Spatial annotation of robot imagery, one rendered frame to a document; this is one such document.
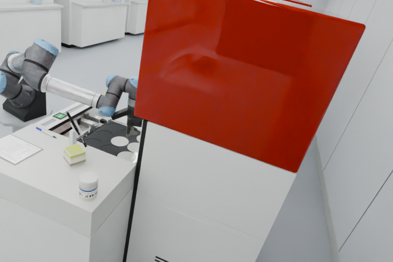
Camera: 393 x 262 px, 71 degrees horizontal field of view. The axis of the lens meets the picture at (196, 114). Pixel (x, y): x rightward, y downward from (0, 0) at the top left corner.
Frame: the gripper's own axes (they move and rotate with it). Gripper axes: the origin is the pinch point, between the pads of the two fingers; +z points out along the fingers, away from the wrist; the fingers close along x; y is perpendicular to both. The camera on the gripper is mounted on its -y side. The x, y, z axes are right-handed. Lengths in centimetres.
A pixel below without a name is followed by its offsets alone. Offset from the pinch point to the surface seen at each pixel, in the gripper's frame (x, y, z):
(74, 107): 30.7, -32.4, 1.6
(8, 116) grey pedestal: 36, -72, 15
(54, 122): 10.7, -39.6, 1.2
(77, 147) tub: -21.4, -22.5, -6.0
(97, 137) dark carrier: 7.6, -16.1, 7.3
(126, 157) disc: -9.4, 0.7, 7.3
